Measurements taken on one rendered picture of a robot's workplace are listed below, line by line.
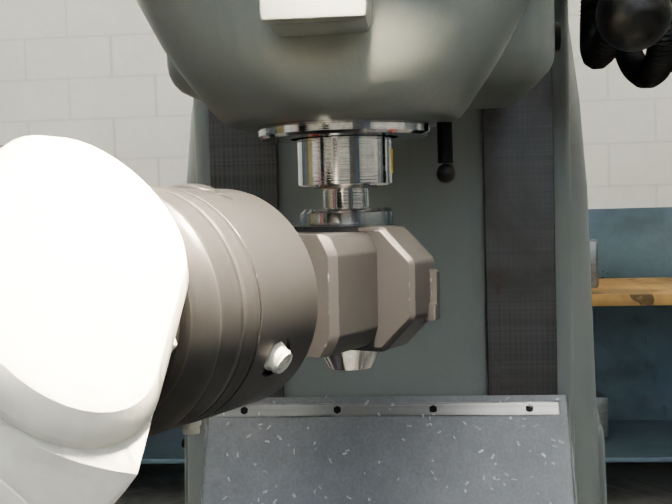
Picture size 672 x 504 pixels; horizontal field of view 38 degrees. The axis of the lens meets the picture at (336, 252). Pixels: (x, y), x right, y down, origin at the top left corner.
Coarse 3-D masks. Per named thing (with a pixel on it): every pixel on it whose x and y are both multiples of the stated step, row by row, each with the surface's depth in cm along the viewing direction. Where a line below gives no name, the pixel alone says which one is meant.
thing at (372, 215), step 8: (352, 208) 48; (360, 208) 47; (368, 208) 48; (376, 208) 48; (384, 208) 48; (304, 216) 48; (312, 216) 48; (320, 216) 47; (328, 216) 47; (336, 216) 47; (344, 216) 47; (352, 216) 47; (360, 216) 47; (368, 216) 47; (376, 216) 48; (384, 216) 48; (392, 216) 49; (304, 224) 48; (312, 224) 48; (320, 224) 48; (328, 224) 47; (336, 224) 47; (344, 224) 47; (352, 224) 47; (360, 224) 47; (368, 224) 47; (376, 224) 48; (384, 224) 48; (392, 224) 49
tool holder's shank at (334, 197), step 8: (328, 192) 49; (336, 192) 48; (344, 192) 48; (352, 192) 48; (360, 192) 48; (368, 192) 49; (328, 200) 49; (336, 200) 48; (344, 200) 48; (352, 200) 48; (360, 200) 48; (368, 200) 49; (328, 208) 49; (336, 208) 48; (344, 208) 48
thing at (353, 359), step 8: (344, 352) 48; (352, 352) 48; (360, 352) 48; (368, 352) 49; (376, 352) 49; (328, 360) 49; (336, 360) 49; (344, 360) 48; (352, 360) 48; (360, 360) 49; (368, 360) 49; (336, 368) 49; (344, 368) 49; (352, 368) 49; (360, 368) 49
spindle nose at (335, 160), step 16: (304, 144) 48; (320, 144) 47; (336, 144) 47; (352, 144) 47; (368, 144) 47; (384, 144) 48; (304, 160) 48; (320, 160) 47; (336, 160) 47; (352, 160) 47; (368, 160) 47; (384, 160) 48; (304, 176) 48; (320, 176) 47; (336, 176) 47; (352, 176) 47; (368, 176) 47; (384, 176) 48
